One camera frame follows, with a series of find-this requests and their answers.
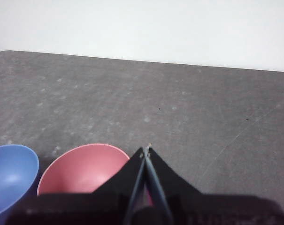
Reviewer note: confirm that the blue ribbed bowl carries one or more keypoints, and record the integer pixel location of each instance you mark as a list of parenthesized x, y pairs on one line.
[(10, 178)]

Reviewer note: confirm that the red ribbed bowl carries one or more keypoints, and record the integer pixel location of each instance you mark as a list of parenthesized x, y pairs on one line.
[(80, 168)]

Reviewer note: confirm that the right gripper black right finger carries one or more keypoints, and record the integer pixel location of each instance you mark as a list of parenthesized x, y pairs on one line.
[(165, 178)]

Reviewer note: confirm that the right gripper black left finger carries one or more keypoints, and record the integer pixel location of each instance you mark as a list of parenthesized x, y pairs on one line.
[(125, 178)]

